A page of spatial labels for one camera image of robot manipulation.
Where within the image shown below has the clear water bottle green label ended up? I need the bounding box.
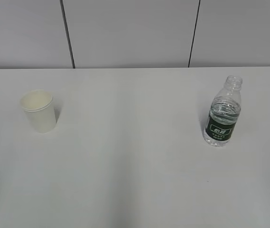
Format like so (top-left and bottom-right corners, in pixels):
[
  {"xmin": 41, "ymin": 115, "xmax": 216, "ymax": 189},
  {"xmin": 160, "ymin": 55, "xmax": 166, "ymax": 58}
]
[{"xmin": 203, "ymin": 76, "xmax": 242, "ymax": 147}]

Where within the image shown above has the white paper cup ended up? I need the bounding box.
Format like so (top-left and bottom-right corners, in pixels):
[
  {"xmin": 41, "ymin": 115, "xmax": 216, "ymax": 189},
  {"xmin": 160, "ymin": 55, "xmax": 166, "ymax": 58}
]
[{"xmin": 20, "ymin": 90, "xmax": 56, "ymax": 133}]

